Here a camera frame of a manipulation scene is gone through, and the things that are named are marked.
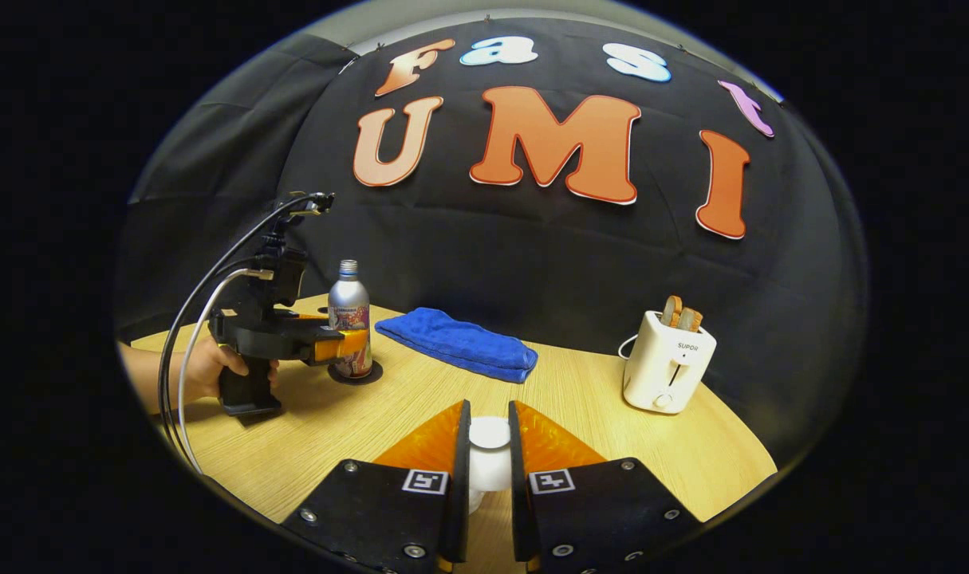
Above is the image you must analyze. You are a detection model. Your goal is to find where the white toaster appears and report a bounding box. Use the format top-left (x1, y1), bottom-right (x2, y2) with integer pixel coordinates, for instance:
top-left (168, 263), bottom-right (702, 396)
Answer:
top-left (622, 309), bottom-right (718, 415)

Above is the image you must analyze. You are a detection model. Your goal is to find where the black round coaster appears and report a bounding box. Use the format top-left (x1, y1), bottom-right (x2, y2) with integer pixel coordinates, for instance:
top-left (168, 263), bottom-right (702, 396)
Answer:
top-left (327, 359), bottom-right (384, 386)

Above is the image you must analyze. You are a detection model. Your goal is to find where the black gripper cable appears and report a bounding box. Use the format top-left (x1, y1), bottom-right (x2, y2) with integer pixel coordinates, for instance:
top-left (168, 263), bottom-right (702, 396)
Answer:
top-left (157, 195), bottom-right (325, 473)

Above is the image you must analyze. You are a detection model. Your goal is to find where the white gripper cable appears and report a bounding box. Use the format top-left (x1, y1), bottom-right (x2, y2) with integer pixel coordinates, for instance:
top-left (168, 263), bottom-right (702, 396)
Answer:
top-left (177, 269), bottom-right (274, 473)

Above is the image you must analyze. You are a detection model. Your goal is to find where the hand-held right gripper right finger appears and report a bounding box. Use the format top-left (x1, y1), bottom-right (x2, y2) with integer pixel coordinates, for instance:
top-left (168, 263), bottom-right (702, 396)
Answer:
top-left (508, 400), bottom-right (704, 574)

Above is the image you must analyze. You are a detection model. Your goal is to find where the silver water bottle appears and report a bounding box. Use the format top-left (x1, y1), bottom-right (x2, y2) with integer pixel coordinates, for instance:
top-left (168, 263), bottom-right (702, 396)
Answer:
top-left (328, 259), bottom-right (373, 379)

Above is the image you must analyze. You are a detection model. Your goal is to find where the blue folded towel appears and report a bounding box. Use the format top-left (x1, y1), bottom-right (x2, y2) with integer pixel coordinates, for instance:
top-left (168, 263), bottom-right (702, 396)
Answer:
top-left (374, 307), bottom-right (539, 384)

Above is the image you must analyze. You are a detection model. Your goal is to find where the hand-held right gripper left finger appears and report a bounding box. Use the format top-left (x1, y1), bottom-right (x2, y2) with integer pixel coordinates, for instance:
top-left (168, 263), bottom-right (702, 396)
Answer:
top-left (281, 400), bottom-right (473, 574)

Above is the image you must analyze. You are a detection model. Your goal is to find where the black backdrop cloth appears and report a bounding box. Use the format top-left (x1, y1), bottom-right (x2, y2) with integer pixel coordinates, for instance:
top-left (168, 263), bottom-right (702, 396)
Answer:
top-left (116, 16), bottom-right (869, 471)

